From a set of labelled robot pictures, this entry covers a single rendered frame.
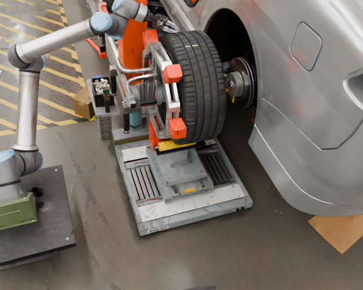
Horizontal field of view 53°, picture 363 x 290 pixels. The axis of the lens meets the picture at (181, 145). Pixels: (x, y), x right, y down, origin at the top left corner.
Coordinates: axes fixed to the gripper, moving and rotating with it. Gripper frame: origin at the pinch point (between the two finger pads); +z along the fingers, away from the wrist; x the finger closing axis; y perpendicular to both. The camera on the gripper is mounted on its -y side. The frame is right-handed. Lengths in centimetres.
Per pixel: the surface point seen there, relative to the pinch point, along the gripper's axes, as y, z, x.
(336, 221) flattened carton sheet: 28, 157, -76
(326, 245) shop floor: 40, 144, -91
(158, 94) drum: 7.2, 2.0, -37.0
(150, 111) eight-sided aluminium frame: -18, 11, -52
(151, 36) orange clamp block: -6.8, -10.0, -8.5
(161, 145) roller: -2, 20, -67
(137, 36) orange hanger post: -29.5, -12.2, -11.0
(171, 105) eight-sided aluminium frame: 29.1, 3.6, -37.6
